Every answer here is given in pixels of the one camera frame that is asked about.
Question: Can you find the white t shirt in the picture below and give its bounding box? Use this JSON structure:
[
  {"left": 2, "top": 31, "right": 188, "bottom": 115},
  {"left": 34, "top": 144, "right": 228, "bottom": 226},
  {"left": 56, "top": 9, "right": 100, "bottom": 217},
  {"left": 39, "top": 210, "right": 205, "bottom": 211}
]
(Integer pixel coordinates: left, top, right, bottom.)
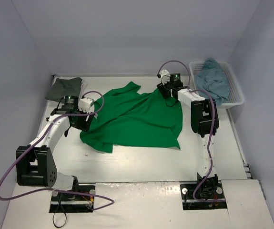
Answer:
[{"left": 51, "top": 77, "right": 88, "bottom": 103}]

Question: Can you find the grey t shirt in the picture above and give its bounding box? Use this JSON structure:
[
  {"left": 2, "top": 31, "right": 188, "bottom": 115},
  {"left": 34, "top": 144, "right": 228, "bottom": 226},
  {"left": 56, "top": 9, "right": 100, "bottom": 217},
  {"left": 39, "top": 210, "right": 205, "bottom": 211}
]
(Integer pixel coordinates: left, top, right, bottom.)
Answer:
[{"left": 45, "top": 77, "right": 83, "bottom": 104}]

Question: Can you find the green t shirt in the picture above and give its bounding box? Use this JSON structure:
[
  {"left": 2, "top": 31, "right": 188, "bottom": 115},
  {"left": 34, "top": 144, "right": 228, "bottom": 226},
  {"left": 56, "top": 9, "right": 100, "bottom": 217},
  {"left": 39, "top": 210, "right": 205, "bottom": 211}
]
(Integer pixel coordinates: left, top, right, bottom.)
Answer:
[{"left": 80, "top": 82, "right": 183, "bottom": 153}]

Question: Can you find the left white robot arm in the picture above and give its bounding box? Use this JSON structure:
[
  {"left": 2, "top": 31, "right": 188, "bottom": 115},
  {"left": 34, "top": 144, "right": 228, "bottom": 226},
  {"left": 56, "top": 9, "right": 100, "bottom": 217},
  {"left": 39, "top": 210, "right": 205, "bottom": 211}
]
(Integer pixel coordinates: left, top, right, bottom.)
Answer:
[{"left": 16, "top": 96, "right": 94, "bottom": 200}]

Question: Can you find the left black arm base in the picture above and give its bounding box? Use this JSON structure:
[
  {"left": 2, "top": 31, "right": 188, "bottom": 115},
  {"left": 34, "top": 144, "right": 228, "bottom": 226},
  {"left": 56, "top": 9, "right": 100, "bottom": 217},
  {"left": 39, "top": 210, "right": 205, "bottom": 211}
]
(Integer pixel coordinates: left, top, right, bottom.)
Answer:
[{"left": 49, "top": 182, "right": 96, "bottom": 227}]

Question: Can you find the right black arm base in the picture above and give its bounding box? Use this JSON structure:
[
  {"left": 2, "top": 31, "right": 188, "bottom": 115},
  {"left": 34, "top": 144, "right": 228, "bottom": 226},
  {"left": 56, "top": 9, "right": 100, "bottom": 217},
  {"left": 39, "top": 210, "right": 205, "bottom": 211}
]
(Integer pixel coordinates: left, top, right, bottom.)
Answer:
[{"left": 180, "top": 182, "right": 227, "bottom": 210}]

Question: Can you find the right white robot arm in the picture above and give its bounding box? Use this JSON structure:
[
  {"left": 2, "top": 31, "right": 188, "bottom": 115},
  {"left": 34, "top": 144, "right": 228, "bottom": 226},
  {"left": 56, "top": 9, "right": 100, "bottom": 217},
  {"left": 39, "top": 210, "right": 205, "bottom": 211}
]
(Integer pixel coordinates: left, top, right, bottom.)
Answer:
[{"left": 157, "top": 70, "right": 219, "bottom": 203}]

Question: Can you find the teal cloth in basket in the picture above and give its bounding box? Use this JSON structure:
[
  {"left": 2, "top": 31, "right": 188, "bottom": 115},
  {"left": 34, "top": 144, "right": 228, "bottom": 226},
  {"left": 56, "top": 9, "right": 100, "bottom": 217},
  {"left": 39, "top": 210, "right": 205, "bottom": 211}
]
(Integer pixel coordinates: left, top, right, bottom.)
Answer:
[{"left": 194, "top": 58, "right": 230, "bottom": 106}]

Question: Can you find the white plastic basket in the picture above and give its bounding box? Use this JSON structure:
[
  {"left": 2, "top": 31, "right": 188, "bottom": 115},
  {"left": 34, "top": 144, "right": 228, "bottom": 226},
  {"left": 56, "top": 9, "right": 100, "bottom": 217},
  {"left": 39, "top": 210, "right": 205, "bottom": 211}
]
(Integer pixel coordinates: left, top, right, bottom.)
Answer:
[{"left": 189, "top": 61, "right": 244, "bottom": 109}]

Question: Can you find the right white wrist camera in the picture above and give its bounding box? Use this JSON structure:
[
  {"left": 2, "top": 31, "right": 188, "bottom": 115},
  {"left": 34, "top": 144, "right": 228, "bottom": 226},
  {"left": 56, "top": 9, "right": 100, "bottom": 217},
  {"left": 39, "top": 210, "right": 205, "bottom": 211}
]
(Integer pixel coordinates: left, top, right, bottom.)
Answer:
[{"left": 157, "top": 69, "right": 171, "bottom": 85}]

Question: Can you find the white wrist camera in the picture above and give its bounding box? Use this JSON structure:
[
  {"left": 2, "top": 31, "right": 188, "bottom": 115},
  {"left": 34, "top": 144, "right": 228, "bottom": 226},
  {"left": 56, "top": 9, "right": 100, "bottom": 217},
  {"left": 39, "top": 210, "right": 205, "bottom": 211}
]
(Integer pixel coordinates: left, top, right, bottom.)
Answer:
[
  {"left": 157, "top": 69, "right": 171, "bottom": 85},
  {"left": 78, "top": 97, "right": 95, "bottom": 113}
]

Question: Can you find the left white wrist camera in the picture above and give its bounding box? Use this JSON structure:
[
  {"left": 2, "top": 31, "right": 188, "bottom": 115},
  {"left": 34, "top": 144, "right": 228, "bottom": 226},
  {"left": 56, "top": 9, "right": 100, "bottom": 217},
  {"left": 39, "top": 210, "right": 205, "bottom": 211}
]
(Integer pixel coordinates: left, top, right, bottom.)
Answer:
[{"left": 78, "top": 97, "right": 95, "bottom": 113}]

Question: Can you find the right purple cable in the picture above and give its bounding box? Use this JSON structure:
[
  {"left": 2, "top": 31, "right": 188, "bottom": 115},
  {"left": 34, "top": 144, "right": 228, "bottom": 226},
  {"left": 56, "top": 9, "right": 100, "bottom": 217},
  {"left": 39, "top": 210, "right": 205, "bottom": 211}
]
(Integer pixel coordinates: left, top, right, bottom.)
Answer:
[{"left": 158, "top": 60, "right": 217, "bottom": 201}]

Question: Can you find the purple cable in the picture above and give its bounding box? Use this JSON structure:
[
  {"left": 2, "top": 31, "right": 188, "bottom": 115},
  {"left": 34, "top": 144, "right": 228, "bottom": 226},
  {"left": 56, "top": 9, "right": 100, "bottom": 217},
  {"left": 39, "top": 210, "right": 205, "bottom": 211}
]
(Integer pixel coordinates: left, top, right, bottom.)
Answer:
[
  {"left": 158, "top": 60, "right": 217, "bottom": 201},
  {"left": 0, "top": 91, "right": 115, "bottom": 211}
]

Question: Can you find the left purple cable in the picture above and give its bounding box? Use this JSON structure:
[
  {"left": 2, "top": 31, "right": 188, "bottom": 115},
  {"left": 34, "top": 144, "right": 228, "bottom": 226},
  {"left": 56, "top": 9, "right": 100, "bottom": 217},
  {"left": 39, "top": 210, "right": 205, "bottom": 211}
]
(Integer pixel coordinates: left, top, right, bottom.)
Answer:
[{"left": 0, "top": 91, "right": 115, "bottom": 211}]

